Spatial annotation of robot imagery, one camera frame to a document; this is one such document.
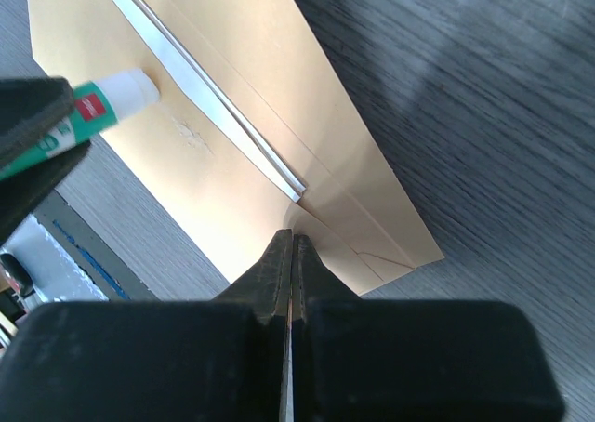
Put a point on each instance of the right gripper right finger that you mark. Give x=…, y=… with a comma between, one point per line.
x=357, y=359

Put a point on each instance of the green white glue stick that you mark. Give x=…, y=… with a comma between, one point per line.
x=98, y=105

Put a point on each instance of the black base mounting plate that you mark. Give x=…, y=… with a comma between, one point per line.
x=89, y=252

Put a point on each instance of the white slotted cable duct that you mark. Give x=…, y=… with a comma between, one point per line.
x=57, y=267

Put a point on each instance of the orange paper envelope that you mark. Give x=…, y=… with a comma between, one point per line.
x=263, y=55

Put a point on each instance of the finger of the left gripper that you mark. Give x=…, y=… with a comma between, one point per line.
x=29, y=108
x=22, y=193

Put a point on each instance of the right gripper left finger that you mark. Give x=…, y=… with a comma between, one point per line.
x=223, y=359

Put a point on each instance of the beige letter paper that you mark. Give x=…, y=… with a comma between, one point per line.
x=205, y=95

